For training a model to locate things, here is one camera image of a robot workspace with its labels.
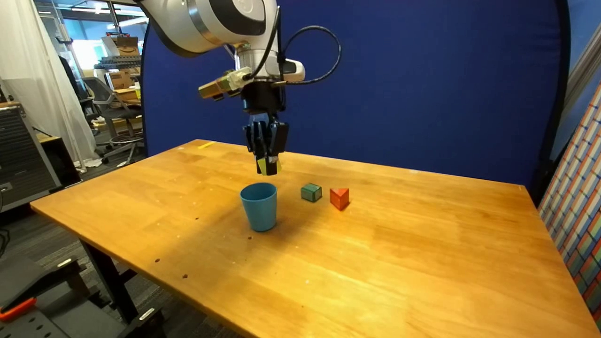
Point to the black table leg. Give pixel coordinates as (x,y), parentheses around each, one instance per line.
(113,282)

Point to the white curtain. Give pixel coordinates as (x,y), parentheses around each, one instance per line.
(34,76)

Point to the blue plastic cup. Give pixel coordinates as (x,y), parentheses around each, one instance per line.
(259,205)

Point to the red wooden block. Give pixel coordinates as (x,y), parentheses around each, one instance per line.
(340,198)

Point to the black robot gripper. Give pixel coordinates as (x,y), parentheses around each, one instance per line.
(265,132)

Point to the yellow wooden block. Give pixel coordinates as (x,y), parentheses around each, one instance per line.
(267,166)

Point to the wrist mounted camera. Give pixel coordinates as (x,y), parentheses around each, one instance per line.
(233,81)

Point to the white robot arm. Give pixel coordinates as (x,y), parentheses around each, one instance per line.
(250,30)

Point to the blue backdrop screen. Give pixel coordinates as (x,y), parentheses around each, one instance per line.
(464,87)

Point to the green wooden block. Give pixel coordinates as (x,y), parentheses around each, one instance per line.
(310,192)

